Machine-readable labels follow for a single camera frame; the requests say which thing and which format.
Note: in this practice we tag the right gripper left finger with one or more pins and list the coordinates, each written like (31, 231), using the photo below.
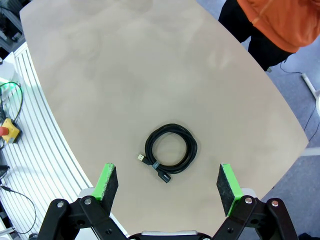
(108, 187)

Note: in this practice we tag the white ribbed mounting platform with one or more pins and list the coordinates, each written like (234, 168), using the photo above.
(50, 162)

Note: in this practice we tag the person in orange hoodie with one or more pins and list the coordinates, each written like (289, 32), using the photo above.
(282, 25)

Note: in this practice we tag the yellow emergency stop button box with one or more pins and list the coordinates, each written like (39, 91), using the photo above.
(11, 130)

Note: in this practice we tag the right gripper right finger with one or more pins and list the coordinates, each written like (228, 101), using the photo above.
(226, 188)

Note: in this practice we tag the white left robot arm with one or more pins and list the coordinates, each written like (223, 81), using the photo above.
(6, 70)

